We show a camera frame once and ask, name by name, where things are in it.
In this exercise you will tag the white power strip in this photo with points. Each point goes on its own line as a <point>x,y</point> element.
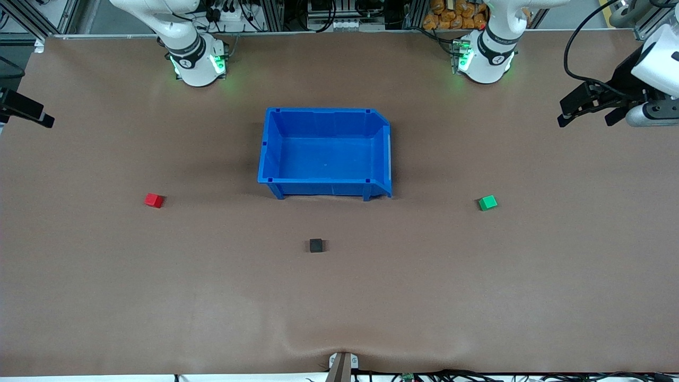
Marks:
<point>233,17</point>

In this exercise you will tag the red cube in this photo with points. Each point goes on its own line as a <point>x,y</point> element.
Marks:
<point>154,200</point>

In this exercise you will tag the blue plastic storage bin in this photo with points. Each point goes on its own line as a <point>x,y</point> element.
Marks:
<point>326,159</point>

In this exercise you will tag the white terminal strip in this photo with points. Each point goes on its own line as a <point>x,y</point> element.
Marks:
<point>350,24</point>

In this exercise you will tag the metal table clamp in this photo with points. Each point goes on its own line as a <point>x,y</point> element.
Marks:
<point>342,366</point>

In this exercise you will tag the aluminium frame profile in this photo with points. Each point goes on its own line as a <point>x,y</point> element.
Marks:
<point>21,18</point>
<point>623,16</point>

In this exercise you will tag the green cube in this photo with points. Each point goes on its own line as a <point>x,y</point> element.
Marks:
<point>487,202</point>

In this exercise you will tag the black cube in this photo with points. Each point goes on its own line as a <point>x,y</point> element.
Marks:
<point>316,245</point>

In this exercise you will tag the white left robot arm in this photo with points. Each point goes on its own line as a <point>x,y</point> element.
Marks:
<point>485,63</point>

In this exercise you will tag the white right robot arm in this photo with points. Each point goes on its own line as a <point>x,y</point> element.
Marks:
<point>193,69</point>

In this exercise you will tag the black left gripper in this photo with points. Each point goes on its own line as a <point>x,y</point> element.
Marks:
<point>627,76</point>

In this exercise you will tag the brown table mat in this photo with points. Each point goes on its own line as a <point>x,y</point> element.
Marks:
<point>212,292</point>

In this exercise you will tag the orange snack packs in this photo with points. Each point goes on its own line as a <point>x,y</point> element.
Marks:
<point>453,16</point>

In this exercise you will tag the aluminium frame post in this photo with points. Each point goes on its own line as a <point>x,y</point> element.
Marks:
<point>273,16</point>

